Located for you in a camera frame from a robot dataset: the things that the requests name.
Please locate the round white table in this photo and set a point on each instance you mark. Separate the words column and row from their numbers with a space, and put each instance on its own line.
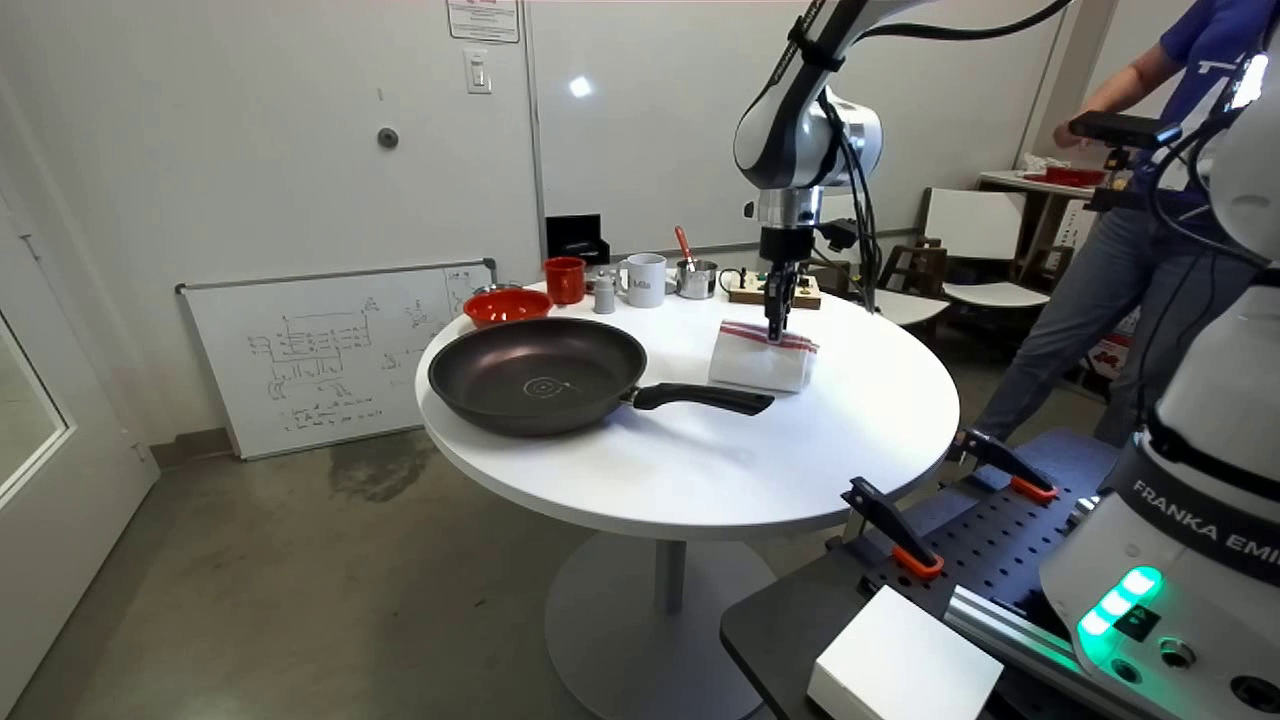
column 746, row 452

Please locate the person in blue shirt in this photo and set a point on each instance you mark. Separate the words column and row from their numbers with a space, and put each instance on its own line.
column 1104, row 301

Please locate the red bowl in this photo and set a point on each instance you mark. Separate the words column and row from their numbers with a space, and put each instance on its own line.
column 504, row 309

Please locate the whiteboard leaning on wall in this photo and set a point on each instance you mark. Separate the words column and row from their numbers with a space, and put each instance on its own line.
column 332, row 352

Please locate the white towel with red stripes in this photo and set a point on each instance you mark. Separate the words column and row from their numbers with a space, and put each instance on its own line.
column 761, row 361

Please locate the black clamp with orange grip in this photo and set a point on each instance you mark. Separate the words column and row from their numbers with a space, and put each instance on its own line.
column 1008, row 464
column 894, row 528

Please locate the white box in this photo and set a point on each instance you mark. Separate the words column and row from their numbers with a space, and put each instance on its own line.
column 904, row 662

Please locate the silver rail on cart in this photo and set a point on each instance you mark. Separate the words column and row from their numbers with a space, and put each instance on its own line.
column 1014, row 635

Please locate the black wall tray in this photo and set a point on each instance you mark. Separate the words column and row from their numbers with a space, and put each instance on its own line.
column 579, row 238

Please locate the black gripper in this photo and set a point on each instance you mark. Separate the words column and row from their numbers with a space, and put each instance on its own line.
column 785, row 251

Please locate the white wall switch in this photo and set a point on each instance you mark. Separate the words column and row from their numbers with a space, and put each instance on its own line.
column 478, row 74

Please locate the wooden shape puzzle board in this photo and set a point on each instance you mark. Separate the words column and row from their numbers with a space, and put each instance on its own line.
column 746, row 288

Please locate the white mug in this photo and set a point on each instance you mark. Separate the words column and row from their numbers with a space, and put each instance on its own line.
column 647, row 280

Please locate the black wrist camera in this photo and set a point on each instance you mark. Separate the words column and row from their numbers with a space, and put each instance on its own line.
column 839, row 238

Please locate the black frying pan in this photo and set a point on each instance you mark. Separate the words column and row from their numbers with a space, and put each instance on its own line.
column 540, row 379

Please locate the wall sign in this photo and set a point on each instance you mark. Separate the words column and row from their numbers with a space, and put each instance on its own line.
column 482, row 17

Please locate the red cup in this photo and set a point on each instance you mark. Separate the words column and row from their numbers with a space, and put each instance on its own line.
column 566, row 280

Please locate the white door with window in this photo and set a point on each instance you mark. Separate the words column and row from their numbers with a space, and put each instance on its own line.
column 60, row 532

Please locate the black robot cart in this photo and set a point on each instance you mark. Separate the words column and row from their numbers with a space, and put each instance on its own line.
column 1000, row 547

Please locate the small grey metal cup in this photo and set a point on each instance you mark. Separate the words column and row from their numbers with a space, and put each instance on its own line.
column 607, row 288

